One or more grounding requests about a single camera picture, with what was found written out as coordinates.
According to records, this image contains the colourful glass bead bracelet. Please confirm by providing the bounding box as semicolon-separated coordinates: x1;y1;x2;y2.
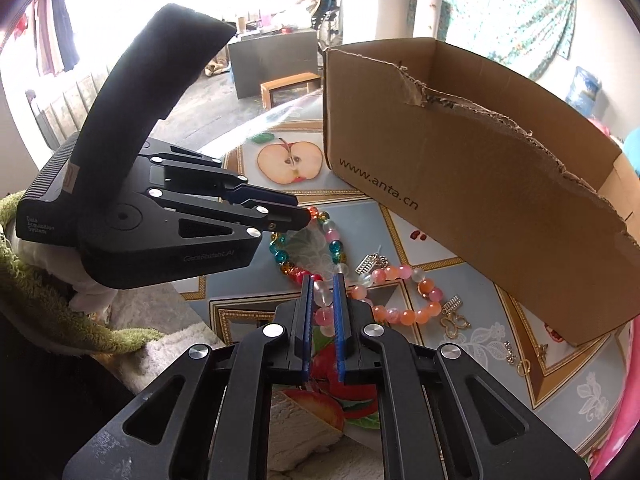
268;205;350;286

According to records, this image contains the pink orange bead bracelet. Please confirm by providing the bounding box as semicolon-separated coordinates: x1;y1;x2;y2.
312;263;445;338

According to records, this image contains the white gloved left hand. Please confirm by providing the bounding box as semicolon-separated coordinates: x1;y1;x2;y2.
6;221;118;314

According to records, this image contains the gold earring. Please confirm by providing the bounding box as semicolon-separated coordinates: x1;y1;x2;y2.
503;341;532;377

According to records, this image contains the white fluffy towel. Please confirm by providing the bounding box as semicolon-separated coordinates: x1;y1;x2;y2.
98;284;386;480

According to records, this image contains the silver abacus charm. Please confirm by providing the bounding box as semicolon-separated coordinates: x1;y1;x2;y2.
355;248;388;275

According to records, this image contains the green towel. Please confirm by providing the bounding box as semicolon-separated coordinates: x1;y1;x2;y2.
1;192;164;356

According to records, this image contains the small wooden stool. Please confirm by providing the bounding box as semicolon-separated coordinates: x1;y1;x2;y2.
260;72;322;110

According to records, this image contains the fruit print tablecloth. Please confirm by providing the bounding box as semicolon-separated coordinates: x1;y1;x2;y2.
176;93;631;466

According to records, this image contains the grey cabinet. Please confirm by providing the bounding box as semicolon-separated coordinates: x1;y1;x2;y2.
228;29;319;100

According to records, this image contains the brown cardboard box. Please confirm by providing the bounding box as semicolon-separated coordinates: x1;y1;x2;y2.
323;38;639;344

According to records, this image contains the floral curtain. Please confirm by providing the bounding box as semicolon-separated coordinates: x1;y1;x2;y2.
407;0;577;80

